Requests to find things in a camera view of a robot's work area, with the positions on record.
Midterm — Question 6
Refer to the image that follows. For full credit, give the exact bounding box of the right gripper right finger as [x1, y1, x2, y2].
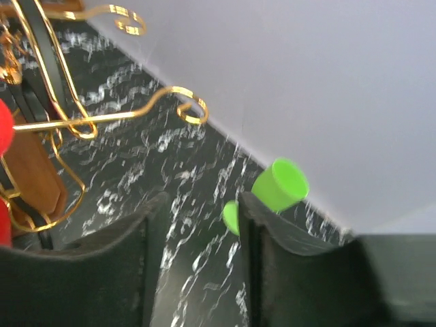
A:
[238, 192, 435, 326]

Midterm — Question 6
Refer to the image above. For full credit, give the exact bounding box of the green wine glass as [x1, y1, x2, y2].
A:
[221, 157, 311, 236]

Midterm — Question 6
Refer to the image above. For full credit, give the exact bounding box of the red wine glass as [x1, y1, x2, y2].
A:
[0, 100, 14, 247]

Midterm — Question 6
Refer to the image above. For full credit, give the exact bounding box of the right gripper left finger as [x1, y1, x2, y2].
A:
[1, 192, 170, 326]

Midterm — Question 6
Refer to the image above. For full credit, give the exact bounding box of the gold wire wine glass rack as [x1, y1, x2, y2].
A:
[1, 1, 209, 249]

